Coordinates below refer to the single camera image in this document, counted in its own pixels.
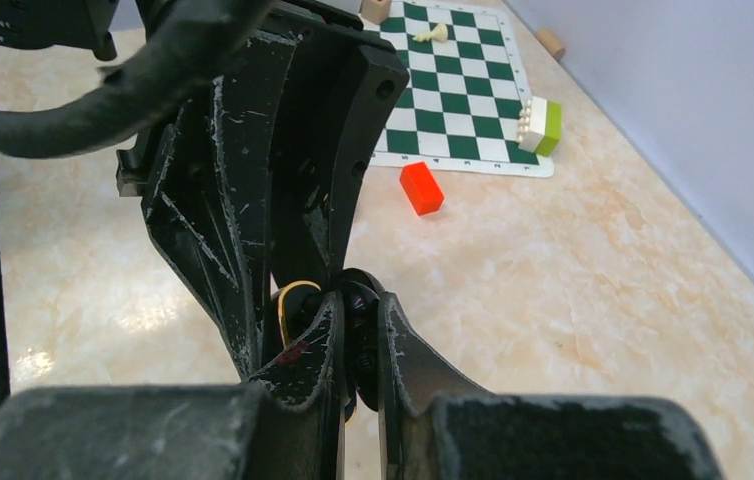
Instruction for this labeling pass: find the green white chessboard mat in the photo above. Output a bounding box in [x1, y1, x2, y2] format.
[364, 1, 554, 178]

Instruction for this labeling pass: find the orange red block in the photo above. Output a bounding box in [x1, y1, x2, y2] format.
[399, 162, 444, 216]

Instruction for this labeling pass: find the wooden cork piece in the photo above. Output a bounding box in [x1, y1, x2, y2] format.
[535, 28, 566, 62]

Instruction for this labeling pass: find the small wooden cube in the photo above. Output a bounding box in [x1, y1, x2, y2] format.
[360, 0, 392, 25]

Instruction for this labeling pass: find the green white toy block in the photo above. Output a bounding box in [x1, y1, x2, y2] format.
[517, 96, 563, 157]

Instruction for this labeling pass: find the cream chess piece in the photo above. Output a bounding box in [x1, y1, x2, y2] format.
[412, 23, 449, 43]

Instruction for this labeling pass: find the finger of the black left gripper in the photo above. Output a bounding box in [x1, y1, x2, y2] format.
[270, 6, 410, 286]
[141, 31, 298, 378]

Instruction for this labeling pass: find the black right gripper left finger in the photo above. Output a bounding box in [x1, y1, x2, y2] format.
[0, 292, 345, 479]

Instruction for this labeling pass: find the black charging case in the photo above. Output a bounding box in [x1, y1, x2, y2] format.
[272, 268, 383, 421]

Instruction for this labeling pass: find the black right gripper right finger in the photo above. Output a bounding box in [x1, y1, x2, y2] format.
[377, 292, 723, 479]

